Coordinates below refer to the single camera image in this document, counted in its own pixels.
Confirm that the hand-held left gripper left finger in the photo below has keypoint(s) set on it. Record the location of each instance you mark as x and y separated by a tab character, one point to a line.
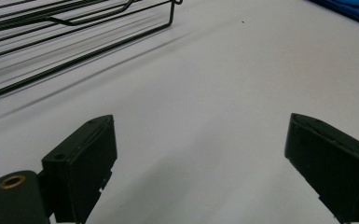
80	161

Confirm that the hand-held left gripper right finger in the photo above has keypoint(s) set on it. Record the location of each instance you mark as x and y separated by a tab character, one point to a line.
332	161

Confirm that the blue fluffy towel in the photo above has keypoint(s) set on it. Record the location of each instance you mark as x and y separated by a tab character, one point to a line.
354	7

